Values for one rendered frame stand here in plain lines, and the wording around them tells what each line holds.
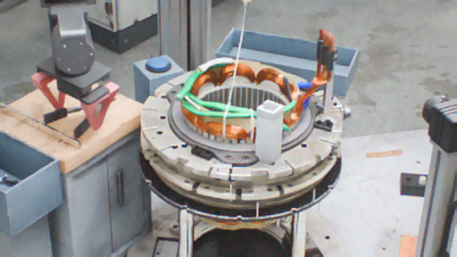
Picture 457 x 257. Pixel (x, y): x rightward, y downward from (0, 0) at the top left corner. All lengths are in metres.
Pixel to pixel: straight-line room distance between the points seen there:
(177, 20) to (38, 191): 0.59
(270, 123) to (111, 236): 0.43
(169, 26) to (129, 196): 0.42
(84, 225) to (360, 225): 0.53
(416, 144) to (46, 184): 0.88
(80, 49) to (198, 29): 0.62
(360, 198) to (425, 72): 2.08
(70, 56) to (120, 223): 0.42
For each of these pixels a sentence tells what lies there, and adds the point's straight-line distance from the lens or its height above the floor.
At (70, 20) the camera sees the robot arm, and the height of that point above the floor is 1.30.
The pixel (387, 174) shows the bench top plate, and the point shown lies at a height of 0.78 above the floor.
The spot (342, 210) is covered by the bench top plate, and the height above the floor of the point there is 0.78.
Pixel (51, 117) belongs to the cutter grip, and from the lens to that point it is 1.52.
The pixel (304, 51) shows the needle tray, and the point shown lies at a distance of 1.80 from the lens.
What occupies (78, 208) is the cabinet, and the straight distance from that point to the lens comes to 1.55.
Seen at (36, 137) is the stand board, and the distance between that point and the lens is 1.52.
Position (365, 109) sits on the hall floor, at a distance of 3.62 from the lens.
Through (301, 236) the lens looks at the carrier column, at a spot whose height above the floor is 0.93.
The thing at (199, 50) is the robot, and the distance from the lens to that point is 1.95.
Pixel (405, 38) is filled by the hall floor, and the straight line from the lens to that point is 4.15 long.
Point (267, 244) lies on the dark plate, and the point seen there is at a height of 0.78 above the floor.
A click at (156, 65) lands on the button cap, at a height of 1.04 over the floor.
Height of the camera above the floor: 1.90
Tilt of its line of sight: 33 degrees down
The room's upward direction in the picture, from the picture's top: 1 degrees clockwise
